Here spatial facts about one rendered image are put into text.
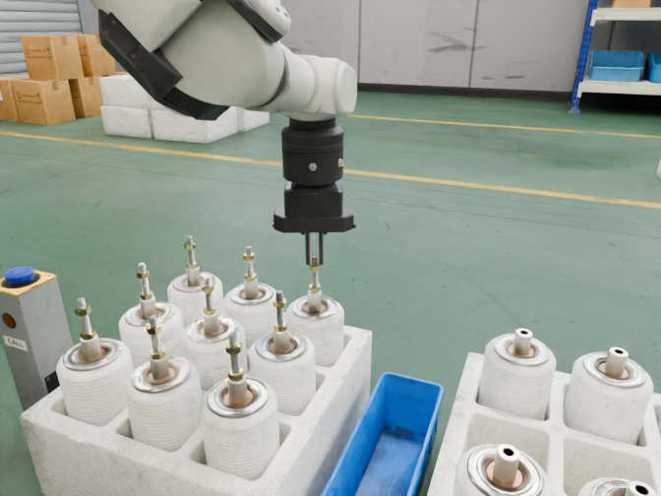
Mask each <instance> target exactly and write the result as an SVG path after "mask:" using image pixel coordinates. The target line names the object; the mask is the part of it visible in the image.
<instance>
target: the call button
mask: <svg viewBox="0 0 661 496"><path fill-rule="evenodd" d="M33 276H34V269H33V268H31V267H17V268H15V269H12V270H10V271H8V272H7V273H6V274H5V275H4V278H5V281H8V282H9V284H23V283H26V282H29V281H31V280H32V277H33Z"/></svg>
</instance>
